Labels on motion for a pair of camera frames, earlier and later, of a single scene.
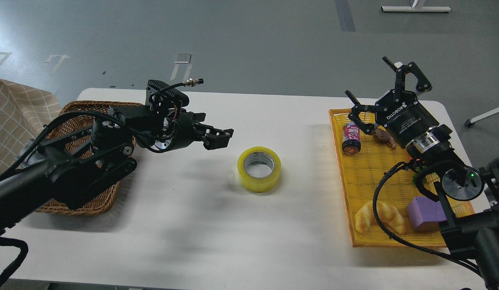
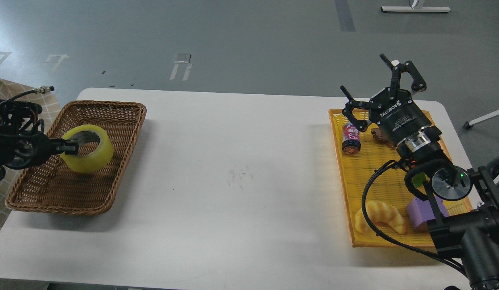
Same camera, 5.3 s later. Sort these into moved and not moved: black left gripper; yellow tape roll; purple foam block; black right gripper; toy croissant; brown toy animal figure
Moved: black left gripper; yellow tape roll
Not moved: brown toy animal figure; purple foam block; black right gripper; toy croissant
